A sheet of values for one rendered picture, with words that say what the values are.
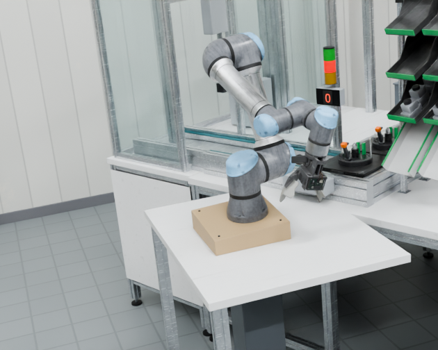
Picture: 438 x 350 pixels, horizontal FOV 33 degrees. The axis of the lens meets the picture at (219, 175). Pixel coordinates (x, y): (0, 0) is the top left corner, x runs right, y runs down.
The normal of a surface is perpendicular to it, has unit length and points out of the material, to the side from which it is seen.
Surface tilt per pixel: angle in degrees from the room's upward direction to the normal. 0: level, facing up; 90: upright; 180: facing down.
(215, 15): 90
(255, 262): 0
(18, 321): 0
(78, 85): 90
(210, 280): 0
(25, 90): 90
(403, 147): 45
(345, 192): 90
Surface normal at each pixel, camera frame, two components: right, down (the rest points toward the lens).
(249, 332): 0.31, 0.27
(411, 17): -0.43, -0.75
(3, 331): -0.10, -0.95
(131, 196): -0.68, 0.29
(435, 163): -0.63, -0.48
